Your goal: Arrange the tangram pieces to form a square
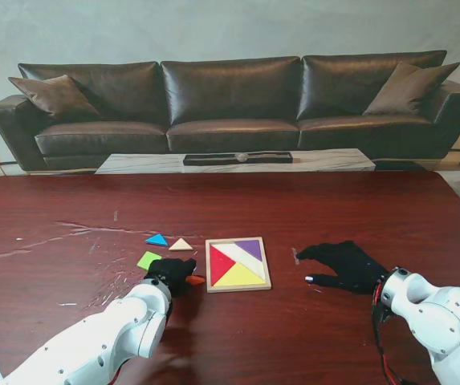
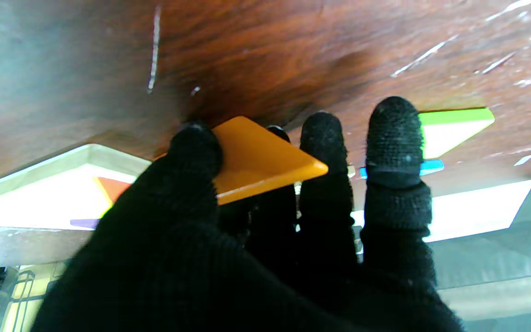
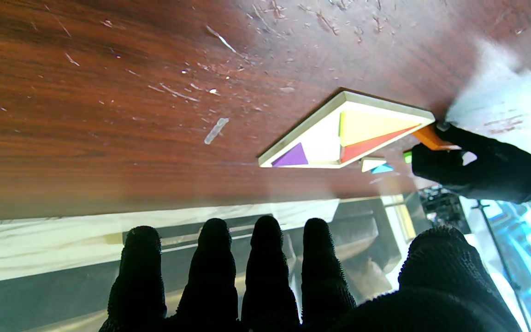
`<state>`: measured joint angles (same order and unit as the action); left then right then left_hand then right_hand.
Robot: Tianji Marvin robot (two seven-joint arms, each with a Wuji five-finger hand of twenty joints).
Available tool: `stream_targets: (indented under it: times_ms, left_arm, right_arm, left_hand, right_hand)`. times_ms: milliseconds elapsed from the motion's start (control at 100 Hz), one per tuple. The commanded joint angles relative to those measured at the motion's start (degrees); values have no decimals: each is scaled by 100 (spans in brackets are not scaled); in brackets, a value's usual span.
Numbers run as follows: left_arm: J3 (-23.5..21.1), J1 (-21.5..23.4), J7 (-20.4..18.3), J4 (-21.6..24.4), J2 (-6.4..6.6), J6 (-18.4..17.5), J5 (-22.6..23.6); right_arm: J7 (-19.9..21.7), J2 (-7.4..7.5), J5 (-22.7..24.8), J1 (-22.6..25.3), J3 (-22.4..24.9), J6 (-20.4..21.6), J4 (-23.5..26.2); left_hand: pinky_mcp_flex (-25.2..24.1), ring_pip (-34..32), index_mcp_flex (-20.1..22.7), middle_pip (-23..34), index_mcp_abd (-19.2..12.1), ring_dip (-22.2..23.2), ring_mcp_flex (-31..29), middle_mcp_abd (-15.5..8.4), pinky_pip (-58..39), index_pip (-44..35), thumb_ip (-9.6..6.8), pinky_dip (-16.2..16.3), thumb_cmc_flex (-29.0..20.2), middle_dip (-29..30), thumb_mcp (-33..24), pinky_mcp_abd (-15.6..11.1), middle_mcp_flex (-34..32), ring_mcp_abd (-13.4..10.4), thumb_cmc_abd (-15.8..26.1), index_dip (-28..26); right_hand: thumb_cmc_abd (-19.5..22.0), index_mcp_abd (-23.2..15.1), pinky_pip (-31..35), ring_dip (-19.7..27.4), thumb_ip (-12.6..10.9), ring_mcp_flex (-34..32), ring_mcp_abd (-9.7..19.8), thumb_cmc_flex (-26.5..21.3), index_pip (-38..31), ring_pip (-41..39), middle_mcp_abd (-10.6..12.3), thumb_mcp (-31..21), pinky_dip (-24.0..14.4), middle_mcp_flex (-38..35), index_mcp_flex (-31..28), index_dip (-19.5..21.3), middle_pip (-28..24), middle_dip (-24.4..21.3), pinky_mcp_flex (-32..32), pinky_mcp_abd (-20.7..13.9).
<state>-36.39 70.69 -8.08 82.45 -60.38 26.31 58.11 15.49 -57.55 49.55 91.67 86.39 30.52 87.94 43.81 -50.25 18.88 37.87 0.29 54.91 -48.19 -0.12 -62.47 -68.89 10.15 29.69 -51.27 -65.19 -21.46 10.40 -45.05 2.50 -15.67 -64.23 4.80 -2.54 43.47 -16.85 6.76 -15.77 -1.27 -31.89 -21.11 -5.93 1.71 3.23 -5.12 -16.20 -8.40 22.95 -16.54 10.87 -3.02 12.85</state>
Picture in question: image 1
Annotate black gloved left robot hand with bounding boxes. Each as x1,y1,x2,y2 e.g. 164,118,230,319
143,257,197,298

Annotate green tangram square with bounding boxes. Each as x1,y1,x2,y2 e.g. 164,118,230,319
136,251,163,270

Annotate yellow large tangram triangle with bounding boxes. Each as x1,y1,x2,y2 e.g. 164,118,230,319
212,262,266,288

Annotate wooden square puzzle tray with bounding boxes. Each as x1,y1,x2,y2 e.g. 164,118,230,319
205,237,272,294

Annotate marble coffee table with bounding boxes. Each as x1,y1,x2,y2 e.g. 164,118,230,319
94,148,377,175

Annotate red large tangram triangle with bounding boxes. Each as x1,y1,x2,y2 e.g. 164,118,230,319
209,244,237,286

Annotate dark brown leather sofa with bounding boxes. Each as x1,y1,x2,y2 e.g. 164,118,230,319
0,49,460,174

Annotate purple medium tangram triangle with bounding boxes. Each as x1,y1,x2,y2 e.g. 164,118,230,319
235,239,263,262

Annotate brown sofa cushion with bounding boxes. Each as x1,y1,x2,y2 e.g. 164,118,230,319
8,74,102,121
362,60,460,116

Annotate natural wood small tangram triangle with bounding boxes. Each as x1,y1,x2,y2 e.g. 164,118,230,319
168,237,194,253

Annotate red black right arm cable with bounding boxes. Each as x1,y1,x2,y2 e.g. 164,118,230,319
371,280,409,385

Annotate long black decorative tray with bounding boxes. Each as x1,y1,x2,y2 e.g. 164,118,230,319
183,151,294,166

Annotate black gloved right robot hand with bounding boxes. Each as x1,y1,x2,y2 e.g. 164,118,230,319
295,240,391,297

